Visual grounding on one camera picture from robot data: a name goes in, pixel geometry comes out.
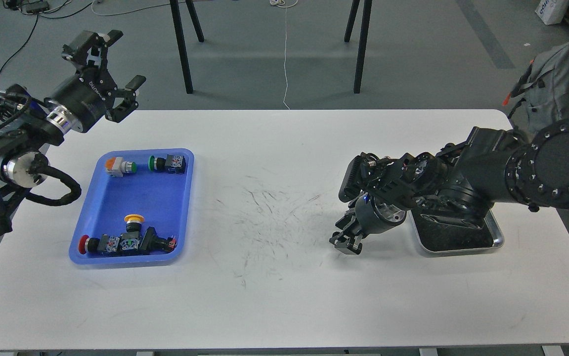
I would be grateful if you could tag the black robot arm, image right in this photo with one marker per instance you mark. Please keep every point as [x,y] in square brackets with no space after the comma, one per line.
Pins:
[451,193]

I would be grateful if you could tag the black table leg right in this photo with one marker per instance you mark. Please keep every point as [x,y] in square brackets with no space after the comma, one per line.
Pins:
[363,38]

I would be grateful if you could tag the white bag top right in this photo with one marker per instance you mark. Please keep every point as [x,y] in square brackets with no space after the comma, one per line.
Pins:
[551,12]

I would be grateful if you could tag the silver metal tray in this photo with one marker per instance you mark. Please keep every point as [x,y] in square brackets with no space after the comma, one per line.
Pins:
[443,239]

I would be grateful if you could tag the black table leg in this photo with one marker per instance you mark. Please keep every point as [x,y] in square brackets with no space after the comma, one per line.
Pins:
[180,38]
[363,38]

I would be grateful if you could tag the black table leg left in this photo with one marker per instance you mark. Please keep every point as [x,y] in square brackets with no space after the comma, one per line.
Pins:
[180,38]

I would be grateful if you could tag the black switch with red terminals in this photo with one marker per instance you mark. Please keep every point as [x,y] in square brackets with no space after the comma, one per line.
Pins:
[133,243]

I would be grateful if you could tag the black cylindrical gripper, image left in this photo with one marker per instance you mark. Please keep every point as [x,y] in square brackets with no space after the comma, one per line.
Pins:
[83,99]

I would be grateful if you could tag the red mushroom push button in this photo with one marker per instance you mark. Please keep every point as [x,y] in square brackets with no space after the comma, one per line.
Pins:
[105,245]

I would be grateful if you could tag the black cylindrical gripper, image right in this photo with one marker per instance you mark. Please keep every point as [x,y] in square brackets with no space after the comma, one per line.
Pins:
[368,217]

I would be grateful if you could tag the green push button black body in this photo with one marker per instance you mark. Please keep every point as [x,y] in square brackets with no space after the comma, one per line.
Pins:
[172,164]

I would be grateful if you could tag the orange and green push button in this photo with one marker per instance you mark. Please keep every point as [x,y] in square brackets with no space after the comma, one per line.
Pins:
[117,166]

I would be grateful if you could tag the blue plastic tray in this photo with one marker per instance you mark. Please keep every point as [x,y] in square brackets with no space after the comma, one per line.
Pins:
[162,198]

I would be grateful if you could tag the yellow mushroom push button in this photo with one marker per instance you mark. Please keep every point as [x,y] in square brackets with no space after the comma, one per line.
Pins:
[134,223]

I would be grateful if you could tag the grey backpack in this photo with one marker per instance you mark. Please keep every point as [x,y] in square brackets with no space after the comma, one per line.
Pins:
[542,92]

